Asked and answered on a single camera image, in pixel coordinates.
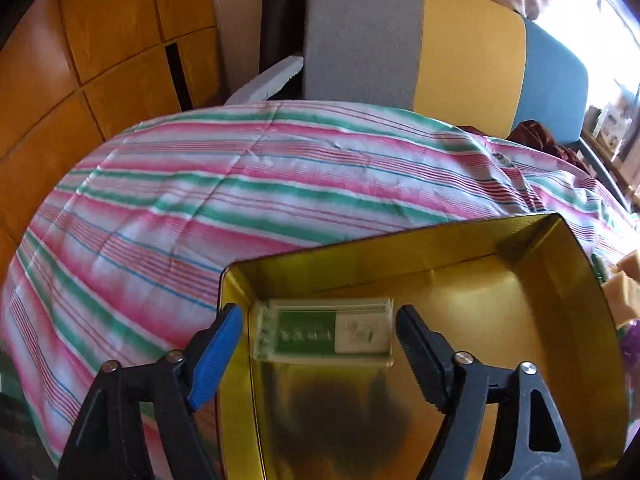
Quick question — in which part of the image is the dark red cloth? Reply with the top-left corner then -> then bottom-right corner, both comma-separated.
506,120 -> 589,174

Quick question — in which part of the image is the grey yellow blue chair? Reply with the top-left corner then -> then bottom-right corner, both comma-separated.
231,0 -> 616,191

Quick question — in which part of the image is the yellow sponge block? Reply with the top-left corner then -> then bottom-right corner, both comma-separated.
602,250 -> 640,328

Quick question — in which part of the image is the pink green striped tablecloth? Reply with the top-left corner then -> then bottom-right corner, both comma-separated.
1,101 -> 639,462

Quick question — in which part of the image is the green and white small box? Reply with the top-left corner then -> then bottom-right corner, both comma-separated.
250,298 -> 394,368

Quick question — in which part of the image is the orange wooden wardrobe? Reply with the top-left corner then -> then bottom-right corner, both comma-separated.
1,0 -> 224,262

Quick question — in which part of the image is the wooden side shelf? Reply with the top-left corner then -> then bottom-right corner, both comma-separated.
582,79 -> 639,212

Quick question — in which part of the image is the gold metal tin box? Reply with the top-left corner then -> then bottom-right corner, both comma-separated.
218,214 -> 629,479

